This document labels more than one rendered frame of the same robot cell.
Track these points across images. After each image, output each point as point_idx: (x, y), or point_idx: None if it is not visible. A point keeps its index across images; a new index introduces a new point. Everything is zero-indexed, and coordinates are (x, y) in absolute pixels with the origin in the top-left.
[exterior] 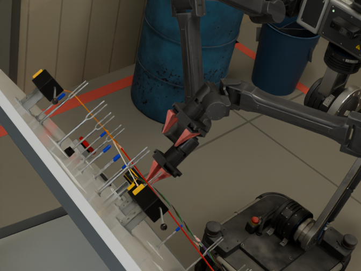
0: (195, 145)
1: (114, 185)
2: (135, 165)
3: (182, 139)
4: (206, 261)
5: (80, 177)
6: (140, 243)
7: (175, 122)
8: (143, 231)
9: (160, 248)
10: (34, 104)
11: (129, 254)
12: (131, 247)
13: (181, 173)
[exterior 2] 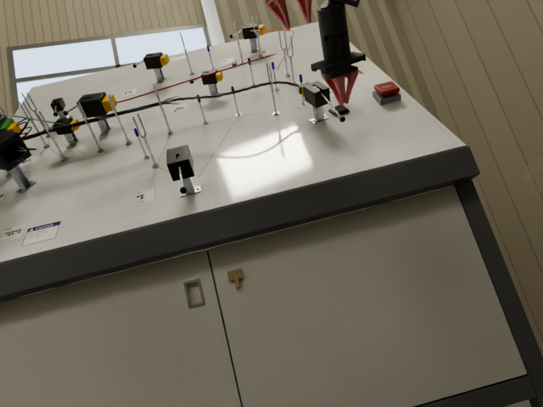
0: (317, 15)
1: (417, 141)
2: (246, 62)
3: (277, 17)
4: (137, 96)
5: (192, 66)
6: (156, 88)
7: (307, 1)
8: (222, 115)
9: (223, 136)
10: (250, 46)
11: (115, 69)
12: (128, 73)
13: (322, 68)
